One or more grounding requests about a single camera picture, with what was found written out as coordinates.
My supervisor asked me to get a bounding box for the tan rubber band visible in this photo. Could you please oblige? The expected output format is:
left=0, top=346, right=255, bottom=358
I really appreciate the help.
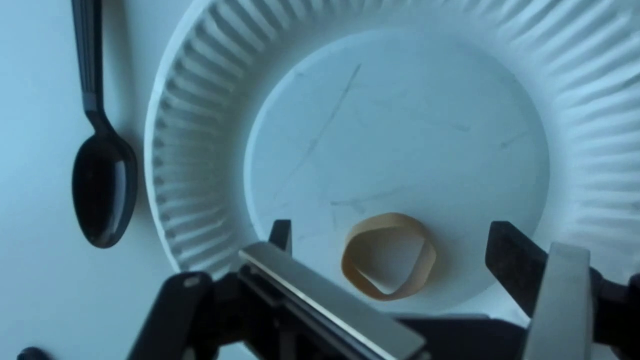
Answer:
left=340, top=212, right=438, bottom=299

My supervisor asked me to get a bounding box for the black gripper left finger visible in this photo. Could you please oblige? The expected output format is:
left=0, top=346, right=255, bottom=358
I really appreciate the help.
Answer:
left=127, top=220, right=427, bottom=360

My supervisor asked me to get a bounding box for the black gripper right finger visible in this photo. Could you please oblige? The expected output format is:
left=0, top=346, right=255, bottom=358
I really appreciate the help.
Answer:
left=484, top=220, right=640, bottom=360

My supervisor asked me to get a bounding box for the white paper plate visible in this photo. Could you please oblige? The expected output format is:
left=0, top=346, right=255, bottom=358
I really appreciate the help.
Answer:
left=143, top=0, right=640, bottom=320

